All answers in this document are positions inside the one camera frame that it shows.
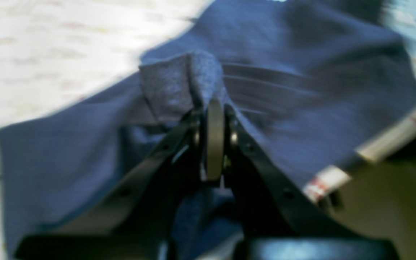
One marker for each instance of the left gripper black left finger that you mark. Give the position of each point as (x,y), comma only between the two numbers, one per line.
(134,221)

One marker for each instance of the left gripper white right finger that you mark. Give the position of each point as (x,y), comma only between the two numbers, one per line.
(279,222)

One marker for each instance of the blue grey T-shirt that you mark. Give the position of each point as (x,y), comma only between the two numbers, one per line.
(311,80)

